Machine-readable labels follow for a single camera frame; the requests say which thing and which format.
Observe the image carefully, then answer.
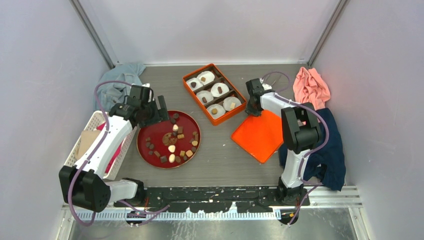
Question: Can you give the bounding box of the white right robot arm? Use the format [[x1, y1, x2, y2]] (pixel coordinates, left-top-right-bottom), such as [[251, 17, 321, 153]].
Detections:
[[245, 78, 329, 206]]

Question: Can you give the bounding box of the orange chocolate box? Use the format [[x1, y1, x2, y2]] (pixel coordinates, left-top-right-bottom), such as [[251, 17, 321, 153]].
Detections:
[[182, 63, 247, 126]]

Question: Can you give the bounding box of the dark square pyramid chocolate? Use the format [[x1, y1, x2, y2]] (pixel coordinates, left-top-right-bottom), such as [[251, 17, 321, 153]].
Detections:
[[159, 156, 168, 164]]

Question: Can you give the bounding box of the white paper cup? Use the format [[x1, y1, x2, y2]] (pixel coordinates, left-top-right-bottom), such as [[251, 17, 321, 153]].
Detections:
[[196, 70, 215, 86], [210, 82, 230, 98], [196, 90, 214, 105], [206, 103, 226, 120], [222, 96, 242, 112], [186, 77, 204, 92]]

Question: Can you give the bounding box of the pink cloth in basket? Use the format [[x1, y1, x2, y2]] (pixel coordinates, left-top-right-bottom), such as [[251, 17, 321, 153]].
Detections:
[[96, 122, 124, 174]]

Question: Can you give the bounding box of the light blue denim cloth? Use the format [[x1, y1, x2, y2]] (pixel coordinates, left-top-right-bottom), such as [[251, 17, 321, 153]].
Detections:
[[93, 62, 146, 112]]

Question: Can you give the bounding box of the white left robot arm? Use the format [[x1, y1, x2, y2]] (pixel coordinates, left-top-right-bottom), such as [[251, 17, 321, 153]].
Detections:
[[58, 83, 169, 213]]

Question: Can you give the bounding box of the white oval chocolate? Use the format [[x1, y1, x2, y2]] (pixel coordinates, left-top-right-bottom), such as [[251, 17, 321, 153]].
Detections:
[[168, 153, 176, 163]]

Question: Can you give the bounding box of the orange box lid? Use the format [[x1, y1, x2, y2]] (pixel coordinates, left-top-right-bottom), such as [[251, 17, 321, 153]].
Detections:
[[231, 110, 284, 164]]

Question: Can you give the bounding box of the white rounded chocolate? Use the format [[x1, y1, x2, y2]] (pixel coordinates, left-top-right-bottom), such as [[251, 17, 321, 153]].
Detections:
[[168, 145, 176, 153]]

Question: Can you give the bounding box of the salmon pink cloth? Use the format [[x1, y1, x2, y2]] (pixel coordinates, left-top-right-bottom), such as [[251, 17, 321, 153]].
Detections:
[[293, 67, 331, 110]]

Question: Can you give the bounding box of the white plastic basket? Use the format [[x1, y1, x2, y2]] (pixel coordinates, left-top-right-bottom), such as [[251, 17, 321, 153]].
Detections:
[[63, 110, 139, 181]]

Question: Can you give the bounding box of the white heart chocolate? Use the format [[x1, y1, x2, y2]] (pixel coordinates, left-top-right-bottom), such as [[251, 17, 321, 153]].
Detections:
[[172, 124, 179, 132]]

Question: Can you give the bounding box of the round red plate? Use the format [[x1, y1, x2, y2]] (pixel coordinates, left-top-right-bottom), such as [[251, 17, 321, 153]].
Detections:
[[136, 110, 201, 169]]

